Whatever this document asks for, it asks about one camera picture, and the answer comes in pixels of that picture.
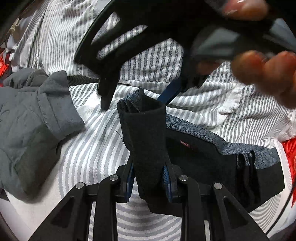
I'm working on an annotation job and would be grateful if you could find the black garment with blue waistband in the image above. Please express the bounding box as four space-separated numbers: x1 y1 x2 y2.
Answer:
117 89 285 212

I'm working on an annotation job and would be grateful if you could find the right hand with pink nails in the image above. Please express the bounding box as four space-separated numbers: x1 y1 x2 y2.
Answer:
223 1 295 108

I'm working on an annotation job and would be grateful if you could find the grey padded jacket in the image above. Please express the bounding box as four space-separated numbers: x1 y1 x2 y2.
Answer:
1 68 84 201

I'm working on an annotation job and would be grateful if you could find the grey striped white bed quilt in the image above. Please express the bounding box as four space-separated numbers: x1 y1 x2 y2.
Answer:
1 1 295 240

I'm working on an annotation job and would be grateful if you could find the red embroidered satin pillow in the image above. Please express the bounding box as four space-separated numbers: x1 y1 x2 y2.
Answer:
279 138 295 207

